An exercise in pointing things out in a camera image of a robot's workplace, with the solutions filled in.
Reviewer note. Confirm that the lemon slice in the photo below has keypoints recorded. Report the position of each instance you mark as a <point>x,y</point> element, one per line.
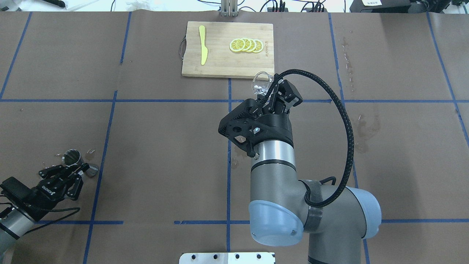
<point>253,45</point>
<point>248,44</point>
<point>259,45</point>
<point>237,45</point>

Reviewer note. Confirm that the crumpled white tissue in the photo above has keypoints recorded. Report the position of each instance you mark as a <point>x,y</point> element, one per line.
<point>150,5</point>

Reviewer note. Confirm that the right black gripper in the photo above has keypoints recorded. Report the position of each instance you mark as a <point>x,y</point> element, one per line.
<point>280,128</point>

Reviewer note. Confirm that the steel jigger measuring cup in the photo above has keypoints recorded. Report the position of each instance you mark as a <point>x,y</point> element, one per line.
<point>74,157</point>

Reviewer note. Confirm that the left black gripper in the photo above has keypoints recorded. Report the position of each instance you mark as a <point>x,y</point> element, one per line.
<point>41,191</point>

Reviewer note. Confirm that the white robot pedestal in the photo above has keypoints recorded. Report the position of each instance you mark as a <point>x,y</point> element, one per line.
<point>228,258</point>

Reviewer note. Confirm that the aluminium frame post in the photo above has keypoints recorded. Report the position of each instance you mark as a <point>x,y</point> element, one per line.
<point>229,8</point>

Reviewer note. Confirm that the clear glass cup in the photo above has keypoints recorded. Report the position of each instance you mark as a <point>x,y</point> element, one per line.
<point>261,83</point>

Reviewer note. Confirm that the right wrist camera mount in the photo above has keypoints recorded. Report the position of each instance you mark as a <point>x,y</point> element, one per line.
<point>242,128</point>

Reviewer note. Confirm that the black box on desk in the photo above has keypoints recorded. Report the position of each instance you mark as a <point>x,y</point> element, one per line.
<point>381,6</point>

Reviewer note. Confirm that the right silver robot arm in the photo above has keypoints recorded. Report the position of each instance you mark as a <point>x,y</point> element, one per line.
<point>283,208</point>

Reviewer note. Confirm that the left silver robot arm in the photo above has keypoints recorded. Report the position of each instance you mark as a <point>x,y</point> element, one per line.
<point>15,223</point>

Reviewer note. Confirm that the yellow plastic knife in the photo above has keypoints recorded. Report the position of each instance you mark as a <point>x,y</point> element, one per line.
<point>204,49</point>

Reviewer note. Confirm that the wooden cutting board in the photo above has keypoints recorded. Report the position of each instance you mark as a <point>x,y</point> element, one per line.
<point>222,62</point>

